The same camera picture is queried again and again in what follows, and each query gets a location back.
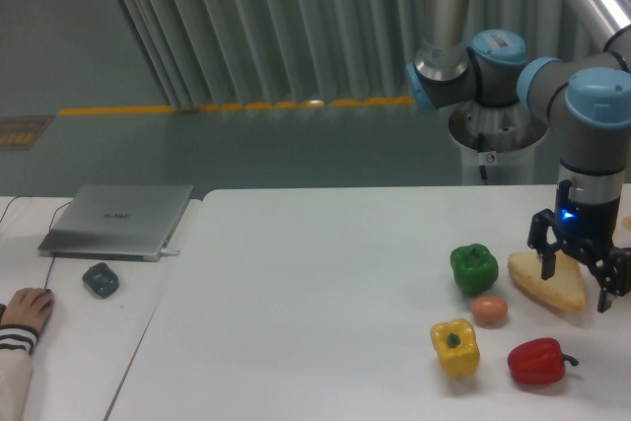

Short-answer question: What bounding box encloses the dark grey small device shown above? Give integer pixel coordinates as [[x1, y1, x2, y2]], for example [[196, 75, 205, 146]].
[[82, 262, 120, 299]]

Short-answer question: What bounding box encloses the triangular toast slice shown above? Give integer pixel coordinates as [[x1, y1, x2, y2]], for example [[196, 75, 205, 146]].
[[507, 250, 587, 313]]

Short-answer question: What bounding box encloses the white usb dongle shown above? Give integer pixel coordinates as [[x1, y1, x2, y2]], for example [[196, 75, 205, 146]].
[[161, 248, 180, 257]]

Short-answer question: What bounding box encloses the orange food at edge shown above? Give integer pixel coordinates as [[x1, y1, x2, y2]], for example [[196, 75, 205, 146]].
[[622, 216, 631, 231]]

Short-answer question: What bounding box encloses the green bell pepper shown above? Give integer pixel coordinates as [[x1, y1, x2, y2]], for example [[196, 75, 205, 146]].
[[450, 244, 499, 297]]

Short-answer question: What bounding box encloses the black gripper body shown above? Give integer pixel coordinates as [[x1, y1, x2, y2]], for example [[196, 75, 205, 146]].
[[527, 175, 621, 263]]

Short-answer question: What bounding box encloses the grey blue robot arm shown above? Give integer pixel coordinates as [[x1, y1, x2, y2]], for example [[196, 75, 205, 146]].
[[406, 0, 630, 312]]

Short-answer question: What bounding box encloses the brown egg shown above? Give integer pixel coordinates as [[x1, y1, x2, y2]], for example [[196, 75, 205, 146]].
[[470, 296, 509, 325]]

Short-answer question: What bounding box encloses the person's hand on mouse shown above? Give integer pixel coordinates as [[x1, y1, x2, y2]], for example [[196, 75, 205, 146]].
[[1, 288, 53, 336]]

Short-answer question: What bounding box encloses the black laptop cable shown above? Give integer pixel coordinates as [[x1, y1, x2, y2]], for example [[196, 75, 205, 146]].
[[0, 195, 75, 292]]

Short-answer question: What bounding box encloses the red bell pepper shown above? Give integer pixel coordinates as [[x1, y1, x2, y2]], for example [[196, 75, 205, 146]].
[[507, 337, 579, 386]]

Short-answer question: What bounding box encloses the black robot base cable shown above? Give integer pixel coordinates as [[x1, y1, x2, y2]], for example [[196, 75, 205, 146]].
[[475, 132, 489, 183]]

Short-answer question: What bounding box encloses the silver laptop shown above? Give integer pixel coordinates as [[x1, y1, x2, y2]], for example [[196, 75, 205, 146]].
[[38, 184, 193, 261]]

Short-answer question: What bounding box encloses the striped sleeve forearm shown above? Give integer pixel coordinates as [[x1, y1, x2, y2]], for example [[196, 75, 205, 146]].
[[1, 307, 39, 420]]

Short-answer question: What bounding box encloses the pale pleated curtain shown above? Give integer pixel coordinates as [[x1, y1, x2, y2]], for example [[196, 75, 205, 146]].
[[121, 0, 600, 110]]

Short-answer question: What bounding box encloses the yellow bell pepper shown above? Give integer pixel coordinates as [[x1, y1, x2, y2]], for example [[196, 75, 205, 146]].
[[430, 318, 480, 379]]

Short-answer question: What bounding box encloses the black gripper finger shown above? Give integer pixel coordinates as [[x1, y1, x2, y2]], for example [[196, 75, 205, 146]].
[[586, 246, 630, 313], [527, 239, 561, 280]]

